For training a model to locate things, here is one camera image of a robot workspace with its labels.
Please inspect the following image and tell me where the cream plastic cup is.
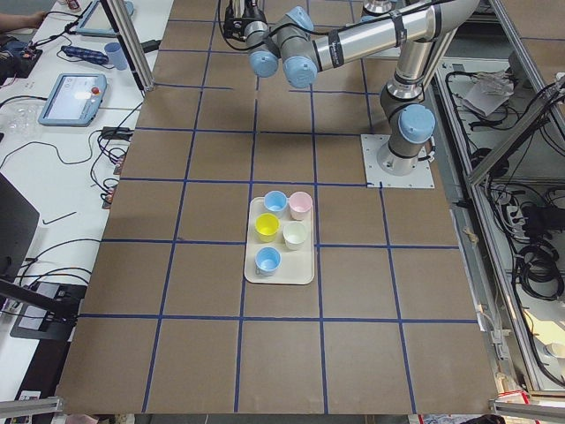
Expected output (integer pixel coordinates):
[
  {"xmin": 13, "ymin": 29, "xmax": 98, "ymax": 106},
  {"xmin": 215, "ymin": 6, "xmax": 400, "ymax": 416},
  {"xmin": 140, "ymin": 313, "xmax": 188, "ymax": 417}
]
[{"xmin": 282, "ymin": 222, "xmax": 308, "ymax": 251}]

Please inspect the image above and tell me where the black power adapter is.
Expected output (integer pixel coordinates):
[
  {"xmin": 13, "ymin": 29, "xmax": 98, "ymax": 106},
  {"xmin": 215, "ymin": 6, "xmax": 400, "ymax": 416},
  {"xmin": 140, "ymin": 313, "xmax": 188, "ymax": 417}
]
[{"xmin": 101, "ymin": 126, "xmax": 133, "ymax": 140}]

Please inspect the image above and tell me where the yellow plastic cup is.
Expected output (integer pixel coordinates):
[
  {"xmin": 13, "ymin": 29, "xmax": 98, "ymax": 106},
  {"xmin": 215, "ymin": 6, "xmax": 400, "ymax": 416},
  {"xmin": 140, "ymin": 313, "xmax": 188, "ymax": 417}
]
[{"xmin": 254, "ymin": 213, "xmax": 280, "ymax": 243}]

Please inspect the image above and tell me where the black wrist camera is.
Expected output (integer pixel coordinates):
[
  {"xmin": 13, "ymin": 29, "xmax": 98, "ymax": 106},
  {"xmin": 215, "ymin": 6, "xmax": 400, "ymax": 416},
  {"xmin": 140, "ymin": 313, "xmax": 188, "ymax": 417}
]
[{"xmin": 223, "ymin": 1, "xmax": 244, "ymax": 42}]

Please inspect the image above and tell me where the far teach pendant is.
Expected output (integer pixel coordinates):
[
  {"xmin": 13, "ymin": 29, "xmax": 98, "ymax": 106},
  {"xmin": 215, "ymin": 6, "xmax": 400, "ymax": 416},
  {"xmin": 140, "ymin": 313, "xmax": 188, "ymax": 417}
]
[{"xmin": 76, "ymin": 1, "xmax": 116, "ymax": 38}]

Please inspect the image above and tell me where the pink plastic cup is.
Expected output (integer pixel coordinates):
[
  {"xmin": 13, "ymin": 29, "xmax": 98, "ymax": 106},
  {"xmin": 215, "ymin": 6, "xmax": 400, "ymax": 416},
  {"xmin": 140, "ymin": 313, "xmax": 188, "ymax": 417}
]
[{"xmin": 289, "ymin": 192, "xmax": 313, "ymax": 221}]

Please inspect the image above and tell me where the near teach pendant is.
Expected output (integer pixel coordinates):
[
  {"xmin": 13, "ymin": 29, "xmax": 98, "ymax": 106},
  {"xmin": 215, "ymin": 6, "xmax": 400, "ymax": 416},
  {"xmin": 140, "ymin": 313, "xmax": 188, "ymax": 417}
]
[{"xmin": 38, "ymin": 73, "xmax": 107, "ymax": 127}]

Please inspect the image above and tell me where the teach pendant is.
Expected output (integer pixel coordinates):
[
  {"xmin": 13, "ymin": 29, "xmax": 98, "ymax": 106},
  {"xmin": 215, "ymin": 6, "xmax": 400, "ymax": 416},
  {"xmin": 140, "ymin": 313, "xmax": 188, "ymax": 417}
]
[
  {"xmin": 76, "ymin": 1, "xmax": 116, "ymax": 38},
  {"xmin": 38, "ymin": 73, "xmax": 107, "ymax": 127}
]

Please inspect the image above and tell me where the cream plastic tray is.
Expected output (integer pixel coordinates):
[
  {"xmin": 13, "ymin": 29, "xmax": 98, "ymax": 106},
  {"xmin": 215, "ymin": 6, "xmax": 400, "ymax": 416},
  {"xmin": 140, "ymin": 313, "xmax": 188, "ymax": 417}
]
[{"xmin": 244, "ymin": 197, "xmax": 315, "ymax": 285}]

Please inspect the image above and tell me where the blue plaid pouch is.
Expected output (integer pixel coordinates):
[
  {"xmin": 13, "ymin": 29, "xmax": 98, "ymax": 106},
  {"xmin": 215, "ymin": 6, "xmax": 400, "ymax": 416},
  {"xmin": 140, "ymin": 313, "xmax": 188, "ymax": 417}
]
[{"xmin": 61, "ymin": 45, "xmax": 109, "ymax": 65}]

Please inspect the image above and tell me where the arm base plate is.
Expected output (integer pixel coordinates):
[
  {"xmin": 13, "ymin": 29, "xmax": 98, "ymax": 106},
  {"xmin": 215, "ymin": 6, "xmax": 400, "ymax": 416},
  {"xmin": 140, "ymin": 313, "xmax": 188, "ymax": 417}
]
[{"xmin": 360, "ymin": 134, "xmax": 435, "ymax": 189}]

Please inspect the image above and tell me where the aluminium frame post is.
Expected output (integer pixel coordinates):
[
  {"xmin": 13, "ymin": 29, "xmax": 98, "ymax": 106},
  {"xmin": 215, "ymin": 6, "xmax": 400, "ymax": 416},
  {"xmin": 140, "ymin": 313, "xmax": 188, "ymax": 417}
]
[{"xmin": 101, "ymin": 0, "xmax": 154, "ymax": 93}]

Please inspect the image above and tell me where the blue cup on desk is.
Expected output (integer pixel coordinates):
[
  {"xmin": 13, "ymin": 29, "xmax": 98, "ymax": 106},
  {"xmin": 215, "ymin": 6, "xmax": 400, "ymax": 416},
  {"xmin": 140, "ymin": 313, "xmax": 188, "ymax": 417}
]
[{"xmin": 104, "ymin": 42, "xmax": 128, "ymax": 71}]

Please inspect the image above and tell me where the blue plastic cup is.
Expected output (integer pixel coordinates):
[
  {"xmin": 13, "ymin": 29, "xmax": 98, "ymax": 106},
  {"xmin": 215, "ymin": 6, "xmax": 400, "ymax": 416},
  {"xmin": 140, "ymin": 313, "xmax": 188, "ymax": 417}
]
[
  {"xmin": 263, "ymin": 190, "xmax": 288, "ymax": 218},
  {"xmin": 254, "ymin": 246, "xmax": 282, "ymax": 276}
]

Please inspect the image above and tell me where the black monitor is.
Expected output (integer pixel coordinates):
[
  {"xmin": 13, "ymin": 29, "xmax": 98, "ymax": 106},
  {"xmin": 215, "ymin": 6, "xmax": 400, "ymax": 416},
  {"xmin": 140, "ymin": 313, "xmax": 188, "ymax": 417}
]
[{"xmin": 0, "ymin": 174, "xmax": 40, "ymax": 282}]

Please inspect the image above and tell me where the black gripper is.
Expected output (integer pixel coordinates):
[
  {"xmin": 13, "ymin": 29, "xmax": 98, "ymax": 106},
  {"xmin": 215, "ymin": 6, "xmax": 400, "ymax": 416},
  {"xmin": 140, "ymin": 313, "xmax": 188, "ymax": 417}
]
[{"xmin": 237, "ymin": 0, "xmax": 267, "ymax": 35}]

